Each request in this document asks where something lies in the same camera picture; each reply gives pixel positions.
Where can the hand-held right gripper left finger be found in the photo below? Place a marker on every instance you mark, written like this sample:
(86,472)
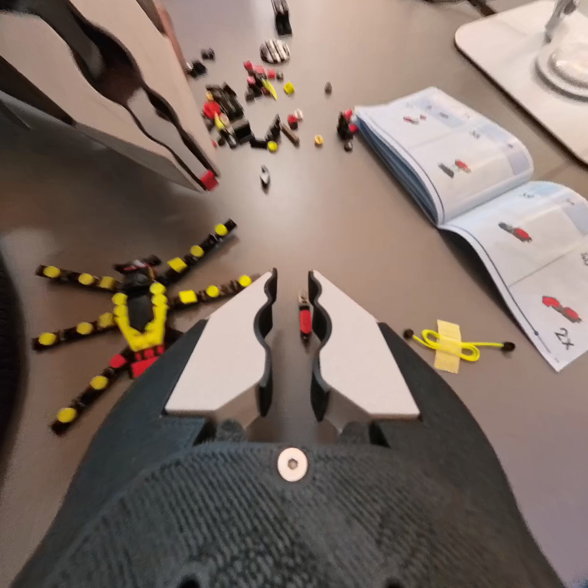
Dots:
(220,367)

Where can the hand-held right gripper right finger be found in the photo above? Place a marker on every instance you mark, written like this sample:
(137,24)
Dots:
(363,367)

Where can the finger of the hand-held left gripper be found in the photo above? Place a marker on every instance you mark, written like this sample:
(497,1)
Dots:
(151,59)
(46,59)

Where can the black and red lego assembly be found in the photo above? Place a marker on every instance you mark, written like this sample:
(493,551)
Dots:
(305,321)

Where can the black and yellow lego spider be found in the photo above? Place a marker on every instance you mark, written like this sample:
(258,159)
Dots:
(138,312)

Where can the small red lego brick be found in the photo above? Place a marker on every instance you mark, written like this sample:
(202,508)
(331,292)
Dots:
(210,180)

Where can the pile of loose lego parts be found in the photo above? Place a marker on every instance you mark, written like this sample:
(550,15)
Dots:
(229,110)

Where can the black angled lego piece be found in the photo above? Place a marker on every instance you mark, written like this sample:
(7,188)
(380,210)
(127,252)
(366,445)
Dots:
(265,178)

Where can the lego instruction booklet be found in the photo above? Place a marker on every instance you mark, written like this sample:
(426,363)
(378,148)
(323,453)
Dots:
(459,151)

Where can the pale yellow tape strip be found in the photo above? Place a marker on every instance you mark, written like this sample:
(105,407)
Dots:
(446,328)

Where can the white flat stand base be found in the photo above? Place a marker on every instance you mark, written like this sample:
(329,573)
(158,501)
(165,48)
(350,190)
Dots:
(500,55)

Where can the clear round glass object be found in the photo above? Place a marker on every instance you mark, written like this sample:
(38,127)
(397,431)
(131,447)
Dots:
(565,69)

